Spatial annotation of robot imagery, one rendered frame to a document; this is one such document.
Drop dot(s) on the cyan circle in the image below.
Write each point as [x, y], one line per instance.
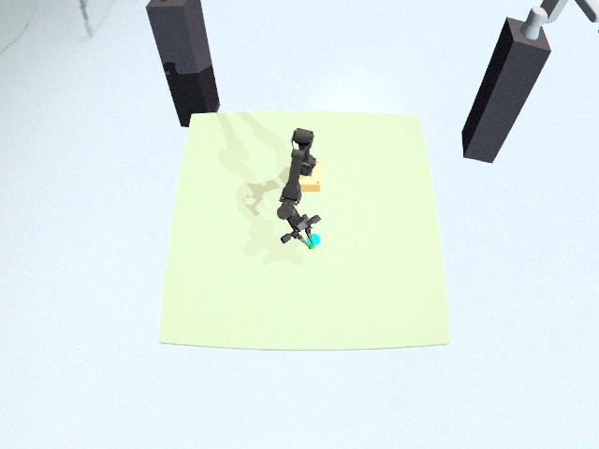
[315, 238]

